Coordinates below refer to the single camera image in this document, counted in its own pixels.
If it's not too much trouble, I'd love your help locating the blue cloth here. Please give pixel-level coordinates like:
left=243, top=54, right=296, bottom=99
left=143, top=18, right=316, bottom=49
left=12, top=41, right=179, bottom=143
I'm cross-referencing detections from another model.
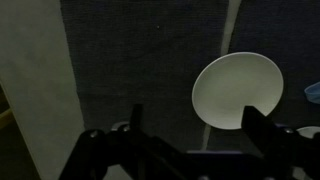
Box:
left=304, top=82, right=320, bottom=104

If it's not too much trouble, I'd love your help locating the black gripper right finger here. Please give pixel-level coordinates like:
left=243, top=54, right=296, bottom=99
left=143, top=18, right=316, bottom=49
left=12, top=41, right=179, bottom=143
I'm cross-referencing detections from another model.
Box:
left=241, top=106, right=282, bottom=156

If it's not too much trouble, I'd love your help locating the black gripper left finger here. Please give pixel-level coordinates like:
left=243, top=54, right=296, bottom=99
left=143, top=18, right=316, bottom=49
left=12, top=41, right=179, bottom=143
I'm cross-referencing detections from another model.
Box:
left=130, top=104, right=143, bottom=129

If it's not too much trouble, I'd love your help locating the small white saucer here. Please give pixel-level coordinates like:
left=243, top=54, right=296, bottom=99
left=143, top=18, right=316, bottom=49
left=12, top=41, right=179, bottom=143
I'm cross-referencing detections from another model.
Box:
left=297, top=126, right=320, bottom=139

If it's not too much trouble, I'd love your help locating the dark placemat large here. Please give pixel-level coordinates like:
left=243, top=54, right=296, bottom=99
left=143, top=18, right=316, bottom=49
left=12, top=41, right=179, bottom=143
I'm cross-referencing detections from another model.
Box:
left=60, top=0, right=228, bottom=151

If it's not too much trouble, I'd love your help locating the large white plate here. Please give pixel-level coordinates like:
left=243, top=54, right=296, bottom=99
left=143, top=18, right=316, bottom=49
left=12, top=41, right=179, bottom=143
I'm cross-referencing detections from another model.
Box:
left=192, top=52, right=284, bottom=130

